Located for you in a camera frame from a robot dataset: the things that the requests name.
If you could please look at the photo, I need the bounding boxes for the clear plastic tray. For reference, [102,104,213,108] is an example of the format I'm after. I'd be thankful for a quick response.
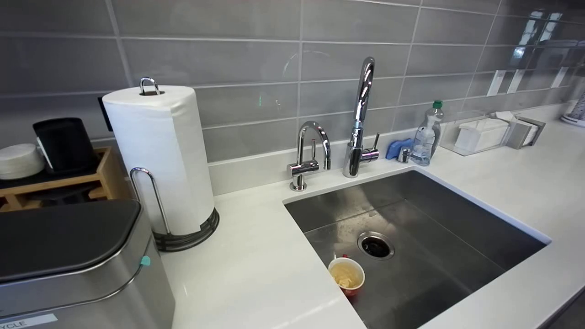
[454,117,509,155]

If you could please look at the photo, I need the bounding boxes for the white wall outlet plate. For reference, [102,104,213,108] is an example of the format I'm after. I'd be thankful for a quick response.
[506,68,526,97]
[549,64,570,92]

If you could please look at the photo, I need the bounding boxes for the stainless steel trash can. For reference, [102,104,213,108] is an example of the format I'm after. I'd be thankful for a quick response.
[0,199,176,329]

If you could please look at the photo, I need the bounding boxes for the dish soap bottle green cap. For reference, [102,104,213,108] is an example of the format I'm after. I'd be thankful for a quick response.
[421,99,445,161]

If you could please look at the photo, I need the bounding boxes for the clear plastic bottle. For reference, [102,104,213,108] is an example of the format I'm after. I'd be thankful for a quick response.
[405,119,436,168]

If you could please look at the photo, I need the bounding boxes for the metal napkin holder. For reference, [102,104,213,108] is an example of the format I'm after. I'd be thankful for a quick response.
[495,110,548,152]

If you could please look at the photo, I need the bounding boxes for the metal paper towel holder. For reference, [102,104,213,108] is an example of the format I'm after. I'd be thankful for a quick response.
[127,75,220,254]

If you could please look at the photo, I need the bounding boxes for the small curved chrome faucet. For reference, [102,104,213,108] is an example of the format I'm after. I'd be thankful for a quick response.
[286,119,332,192]

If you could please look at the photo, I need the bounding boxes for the clear acrylic napkin box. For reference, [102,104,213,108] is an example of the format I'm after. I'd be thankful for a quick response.
[440,115,513,157]

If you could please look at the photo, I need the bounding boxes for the stainless steel sink basin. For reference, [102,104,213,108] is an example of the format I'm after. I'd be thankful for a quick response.
[283,168,548,329]

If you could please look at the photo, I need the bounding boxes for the wooden countertop organizer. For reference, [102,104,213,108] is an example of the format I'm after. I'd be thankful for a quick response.
[0,145,133,214]

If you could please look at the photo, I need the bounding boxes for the black sink drain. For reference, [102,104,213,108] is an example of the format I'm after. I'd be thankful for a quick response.
[356,230,394,260]

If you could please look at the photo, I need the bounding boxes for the white napkins in metal holder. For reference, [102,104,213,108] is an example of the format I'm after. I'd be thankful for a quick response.
[495,110,520,126]

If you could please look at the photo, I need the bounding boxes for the tall chrome faucet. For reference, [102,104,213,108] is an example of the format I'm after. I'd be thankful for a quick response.
[343,55,383,179]

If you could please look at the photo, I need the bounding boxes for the white bowl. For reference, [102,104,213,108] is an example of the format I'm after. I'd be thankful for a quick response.
[0,143,47,183]

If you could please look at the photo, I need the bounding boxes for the black container in organizer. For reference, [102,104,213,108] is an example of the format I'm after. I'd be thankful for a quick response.
[30,115,100,179]

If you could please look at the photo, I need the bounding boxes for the white paper towel roll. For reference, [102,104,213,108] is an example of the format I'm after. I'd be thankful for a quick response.
[100,84,215,238]

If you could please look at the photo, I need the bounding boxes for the red ramekin cup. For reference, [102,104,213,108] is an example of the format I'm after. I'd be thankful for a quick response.
[326,254,367,300]

